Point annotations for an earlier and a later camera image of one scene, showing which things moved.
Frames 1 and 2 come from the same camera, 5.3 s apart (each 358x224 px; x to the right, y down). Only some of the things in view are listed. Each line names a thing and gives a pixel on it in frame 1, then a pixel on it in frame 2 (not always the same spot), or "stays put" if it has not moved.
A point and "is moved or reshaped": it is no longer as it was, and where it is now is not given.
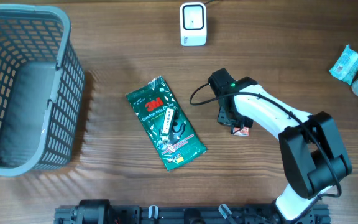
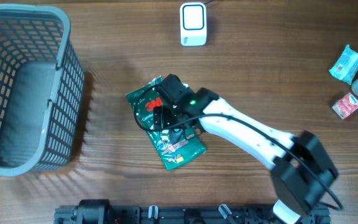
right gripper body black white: x=231 y=118 → x=169 y=117
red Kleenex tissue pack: x=243 y=132 is moved or reshaped
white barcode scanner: x=193 y=24 stays put
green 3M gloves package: x=150 y=101 stays put
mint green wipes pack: x=347 y=65 stays put
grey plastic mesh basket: x=32 y=88 stays put
